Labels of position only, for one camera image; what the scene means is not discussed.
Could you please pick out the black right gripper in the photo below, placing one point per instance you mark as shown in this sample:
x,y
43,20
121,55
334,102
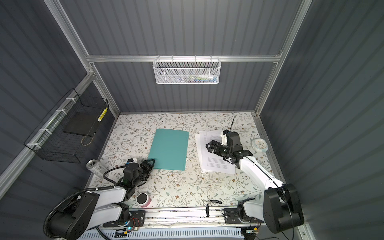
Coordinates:
x,y
214,143

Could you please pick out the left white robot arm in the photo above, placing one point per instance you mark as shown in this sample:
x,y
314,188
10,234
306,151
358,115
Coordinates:
x,y
90,208

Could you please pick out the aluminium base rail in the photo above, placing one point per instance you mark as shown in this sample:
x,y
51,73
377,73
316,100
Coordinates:
x,y
195,216

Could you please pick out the white round alarm clock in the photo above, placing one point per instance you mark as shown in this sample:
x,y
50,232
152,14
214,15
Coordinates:
x,y
259,145

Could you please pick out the white wire mesh basket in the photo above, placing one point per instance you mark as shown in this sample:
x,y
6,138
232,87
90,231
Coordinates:
x,y
166,73

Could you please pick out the silver drink can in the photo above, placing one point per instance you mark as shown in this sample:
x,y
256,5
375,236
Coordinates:
x,y
96,168

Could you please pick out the yellow marker pen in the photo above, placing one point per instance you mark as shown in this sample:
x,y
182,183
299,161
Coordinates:
x,y
103,113

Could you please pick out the pens in white basket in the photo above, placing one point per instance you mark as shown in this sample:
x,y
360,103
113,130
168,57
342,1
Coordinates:
x,y
206,78

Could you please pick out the teal plastic folder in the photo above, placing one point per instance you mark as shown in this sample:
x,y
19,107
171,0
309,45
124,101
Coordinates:
x,y
169,149

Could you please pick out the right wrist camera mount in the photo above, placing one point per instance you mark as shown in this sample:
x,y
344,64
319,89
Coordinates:
x,y
226,137

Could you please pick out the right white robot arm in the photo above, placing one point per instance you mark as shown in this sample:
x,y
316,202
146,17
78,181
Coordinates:
x,y
275,193

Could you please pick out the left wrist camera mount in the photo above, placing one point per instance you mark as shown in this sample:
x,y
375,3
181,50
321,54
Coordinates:
x,y
132,160

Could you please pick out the black wire basket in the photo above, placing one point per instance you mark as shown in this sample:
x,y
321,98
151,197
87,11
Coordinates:
x,y
68,134

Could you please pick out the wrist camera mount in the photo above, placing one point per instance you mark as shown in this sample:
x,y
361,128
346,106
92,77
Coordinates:
x,y
226,137
132,160

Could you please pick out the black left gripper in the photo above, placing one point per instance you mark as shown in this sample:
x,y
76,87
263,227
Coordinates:
x,y
147,167

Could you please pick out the printed paper sheet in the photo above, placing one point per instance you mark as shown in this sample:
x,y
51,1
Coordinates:
x,y
216,159

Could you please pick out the black foam pad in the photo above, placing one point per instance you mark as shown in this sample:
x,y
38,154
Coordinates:
x,y
82,124

